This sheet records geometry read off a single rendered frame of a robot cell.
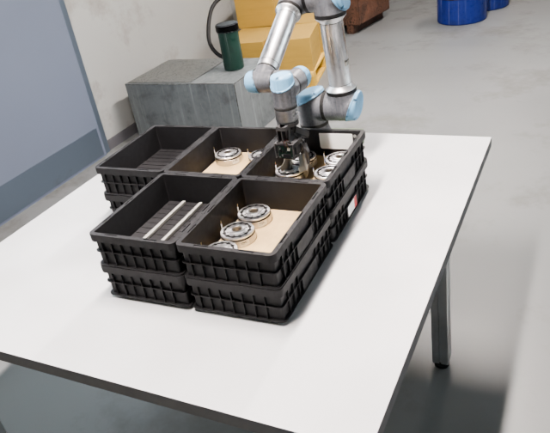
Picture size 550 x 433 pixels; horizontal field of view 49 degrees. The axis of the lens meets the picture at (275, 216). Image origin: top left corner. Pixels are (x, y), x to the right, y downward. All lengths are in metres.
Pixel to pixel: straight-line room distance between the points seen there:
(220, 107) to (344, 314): 3.16
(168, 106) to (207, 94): 0.39
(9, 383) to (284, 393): 1.74
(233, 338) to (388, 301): 0.43
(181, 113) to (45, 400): 2.71
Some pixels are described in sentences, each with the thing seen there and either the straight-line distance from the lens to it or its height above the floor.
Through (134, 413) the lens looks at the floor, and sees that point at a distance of 2.58.
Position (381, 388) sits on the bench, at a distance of 1.47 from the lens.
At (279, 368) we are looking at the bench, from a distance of 1.54.
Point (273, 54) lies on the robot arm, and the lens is 2.14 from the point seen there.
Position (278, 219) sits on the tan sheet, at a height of 0.83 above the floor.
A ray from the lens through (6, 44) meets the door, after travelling 4.45.
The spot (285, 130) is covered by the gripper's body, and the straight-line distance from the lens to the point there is 1.96.
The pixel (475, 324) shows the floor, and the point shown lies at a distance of 2.71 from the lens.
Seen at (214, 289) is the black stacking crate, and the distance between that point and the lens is 1.68.
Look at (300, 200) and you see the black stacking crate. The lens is 1.88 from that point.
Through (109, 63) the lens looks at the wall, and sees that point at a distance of 5.20.
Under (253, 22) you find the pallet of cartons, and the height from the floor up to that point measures 0.49.
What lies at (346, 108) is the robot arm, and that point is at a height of 0.93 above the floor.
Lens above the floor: 1.75
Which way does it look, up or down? 29 degrees down
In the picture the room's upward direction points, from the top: 10 degrees counter-clockwise
